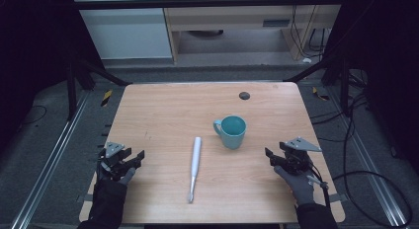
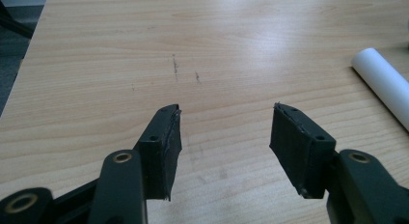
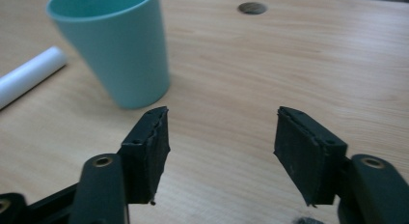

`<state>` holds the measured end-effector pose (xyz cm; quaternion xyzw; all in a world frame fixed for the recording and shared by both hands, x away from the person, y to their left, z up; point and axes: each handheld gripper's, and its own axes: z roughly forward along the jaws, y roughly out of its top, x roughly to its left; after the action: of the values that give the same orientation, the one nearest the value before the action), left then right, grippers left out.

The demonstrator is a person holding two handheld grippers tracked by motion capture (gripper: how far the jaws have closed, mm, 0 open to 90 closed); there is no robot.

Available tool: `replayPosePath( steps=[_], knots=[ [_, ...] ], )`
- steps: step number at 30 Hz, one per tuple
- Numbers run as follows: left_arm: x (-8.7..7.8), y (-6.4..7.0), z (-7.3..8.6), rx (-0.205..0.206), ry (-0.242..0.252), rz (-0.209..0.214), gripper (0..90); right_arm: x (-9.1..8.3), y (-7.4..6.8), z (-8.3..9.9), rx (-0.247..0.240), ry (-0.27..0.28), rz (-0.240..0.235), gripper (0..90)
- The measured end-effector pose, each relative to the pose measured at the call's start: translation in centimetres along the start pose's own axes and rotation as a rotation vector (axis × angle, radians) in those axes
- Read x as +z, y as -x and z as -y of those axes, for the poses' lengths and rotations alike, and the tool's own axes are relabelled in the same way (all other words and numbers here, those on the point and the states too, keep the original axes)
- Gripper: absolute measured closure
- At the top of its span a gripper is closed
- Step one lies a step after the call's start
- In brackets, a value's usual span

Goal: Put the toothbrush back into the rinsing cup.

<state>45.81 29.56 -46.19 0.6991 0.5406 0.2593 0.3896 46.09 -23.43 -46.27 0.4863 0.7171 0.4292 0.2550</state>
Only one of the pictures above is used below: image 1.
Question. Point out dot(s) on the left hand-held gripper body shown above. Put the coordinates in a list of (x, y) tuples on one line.
[(113, 149)]

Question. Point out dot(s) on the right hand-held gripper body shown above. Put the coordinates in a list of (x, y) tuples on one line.
[(298, 156)]

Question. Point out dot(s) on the teal cup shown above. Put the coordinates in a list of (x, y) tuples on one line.
[(232, 132)]

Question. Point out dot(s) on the white electric toothbrush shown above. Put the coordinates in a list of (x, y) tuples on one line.
[(195, 163)]

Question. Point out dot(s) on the person's left hand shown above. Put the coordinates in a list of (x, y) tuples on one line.
[(127, 177)]

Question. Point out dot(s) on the yellow black tape strip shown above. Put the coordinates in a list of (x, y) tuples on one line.
[(320, 94), (106, 98)]

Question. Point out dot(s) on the round table grommet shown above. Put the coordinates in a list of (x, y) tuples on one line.
[(244, 95)]

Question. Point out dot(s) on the black metal stand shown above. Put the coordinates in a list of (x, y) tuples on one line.
[(344, 87), (71, 91)]

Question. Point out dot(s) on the small white floor object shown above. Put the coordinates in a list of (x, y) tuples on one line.
[(307, 60)]

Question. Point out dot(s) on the white cabinet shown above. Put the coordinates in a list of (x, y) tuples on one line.
[(125, 31)]

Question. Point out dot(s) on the dark curtain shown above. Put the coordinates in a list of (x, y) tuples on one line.
[(388, 74), (33, 58)]

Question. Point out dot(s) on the wooden desk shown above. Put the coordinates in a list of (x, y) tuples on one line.
[(230, 20)]

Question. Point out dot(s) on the black horizontal bar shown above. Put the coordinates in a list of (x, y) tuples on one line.
[(197, 3)]

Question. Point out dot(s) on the grey table bracket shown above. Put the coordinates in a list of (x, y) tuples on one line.
[(338, 198), (85, 198)]

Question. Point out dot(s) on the aluminium floor rail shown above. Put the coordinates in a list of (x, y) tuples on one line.
[(46, 163), (369, 163)]

